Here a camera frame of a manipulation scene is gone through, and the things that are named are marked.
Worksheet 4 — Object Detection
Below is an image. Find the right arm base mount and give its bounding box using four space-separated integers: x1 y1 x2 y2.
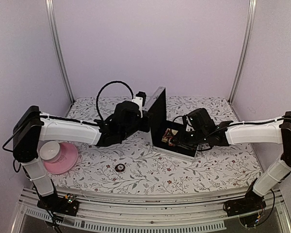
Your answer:
223 184 266 216

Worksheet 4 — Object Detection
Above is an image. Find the aluminium front rail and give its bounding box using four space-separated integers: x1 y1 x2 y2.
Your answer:
13 186 291 233

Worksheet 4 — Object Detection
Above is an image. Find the aluminium frame post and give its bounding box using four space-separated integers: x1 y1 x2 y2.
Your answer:
45 0 75 104
228 0 257 105

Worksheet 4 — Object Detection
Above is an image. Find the single red poker chip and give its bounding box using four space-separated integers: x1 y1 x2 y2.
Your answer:
114 164 125 172

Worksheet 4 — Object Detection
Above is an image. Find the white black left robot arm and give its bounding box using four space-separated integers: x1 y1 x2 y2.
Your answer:
8 92 149 211

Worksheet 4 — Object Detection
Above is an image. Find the right aluminium frame post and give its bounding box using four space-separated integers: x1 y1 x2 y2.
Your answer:
228 0 257 105

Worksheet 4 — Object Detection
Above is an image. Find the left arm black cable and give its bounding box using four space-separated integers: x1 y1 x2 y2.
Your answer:
96 81 134 122

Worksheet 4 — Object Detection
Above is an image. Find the left aluminium frame post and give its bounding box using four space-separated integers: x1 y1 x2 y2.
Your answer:
45 0 75 104

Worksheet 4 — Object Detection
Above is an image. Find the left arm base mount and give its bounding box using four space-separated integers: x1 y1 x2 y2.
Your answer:
37 190 80 216

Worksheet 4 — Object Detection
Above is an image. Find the floral patterned table mat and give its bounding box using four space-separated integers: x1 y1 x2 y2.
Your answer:
38 96 262 195

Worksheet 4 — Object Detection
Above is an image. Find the black triangular all-in button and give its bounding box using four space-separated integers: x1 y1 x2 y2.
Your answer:
162 128 174 143

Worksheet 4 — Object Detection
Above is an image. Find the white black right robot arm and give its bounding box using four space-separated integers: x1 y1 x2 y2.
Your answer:
170 109 291 212

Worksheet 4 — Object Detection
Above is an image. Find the white bowl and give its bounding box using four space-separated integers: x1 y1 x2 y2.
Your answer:
39 141 61 163

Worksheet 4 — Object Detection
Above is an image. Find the aluminium poker case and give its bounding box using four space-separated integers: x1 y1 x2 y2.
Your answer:
144 86 196 160

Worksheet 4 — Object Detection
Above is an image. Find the pink plate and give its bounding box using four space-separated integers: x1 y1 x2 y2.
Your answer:
43 142 78 175

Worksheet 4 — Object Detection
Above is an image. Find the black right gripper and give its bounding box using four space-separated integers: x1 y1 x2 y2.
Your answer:
171 127 208 150

